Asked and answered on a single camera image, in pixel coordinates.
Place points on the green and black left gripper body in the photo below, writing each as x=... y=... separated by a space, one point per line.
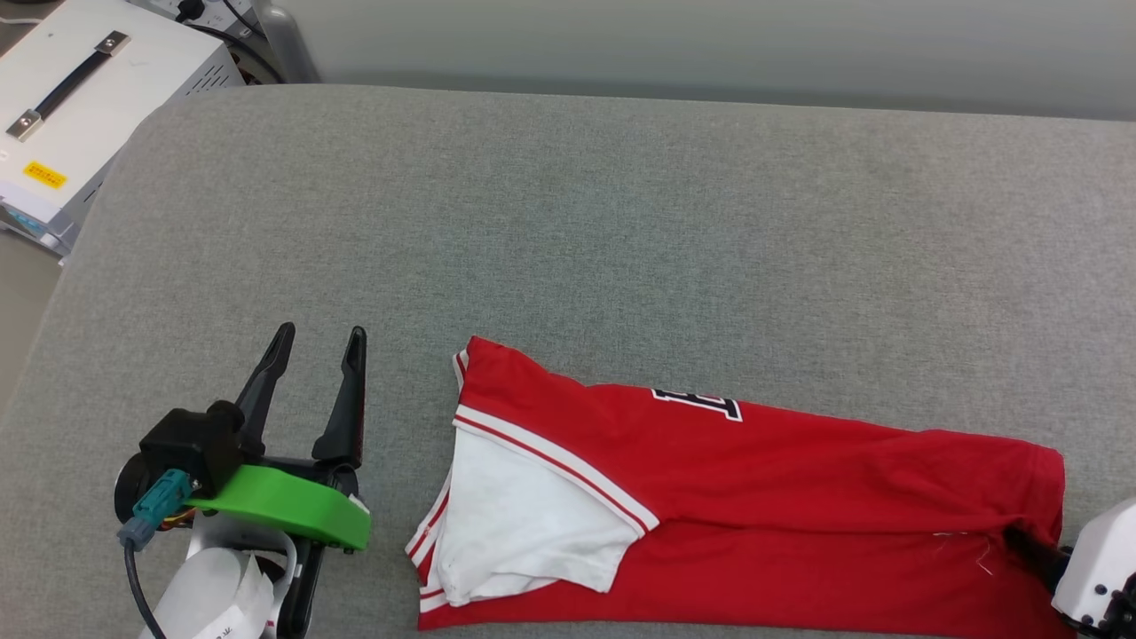
x=293 y=510

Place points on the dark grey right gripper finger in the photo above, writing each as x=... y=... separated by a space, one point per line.
x=1038 y=550

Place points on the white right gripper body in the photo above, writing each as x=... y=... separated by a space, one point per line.
x=1105 y=568

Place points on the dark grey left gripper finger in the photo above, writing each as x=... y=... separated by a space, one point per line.
x=262 y=390
x=346 y=417

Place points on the red and white jersey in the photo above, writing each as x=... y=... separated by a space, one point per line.
x=799 y=497

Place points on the white paper label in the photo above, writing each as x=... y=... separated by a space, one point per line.
x=209 y=595

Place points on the yellow warning sticker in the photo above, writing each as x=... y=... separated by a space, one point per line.
x=44 y=175

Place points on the white equipment case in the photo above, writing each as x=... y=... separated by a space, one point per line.
x=115 y=98

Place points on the white power strip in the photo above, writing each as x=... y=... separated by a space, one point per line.
x=209 y=11

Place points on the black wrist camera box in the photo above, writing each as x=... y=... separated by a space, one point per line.
x=191 y=439

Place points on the grey rounded post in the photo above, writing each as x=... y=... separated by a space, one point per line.
x=288 y=44

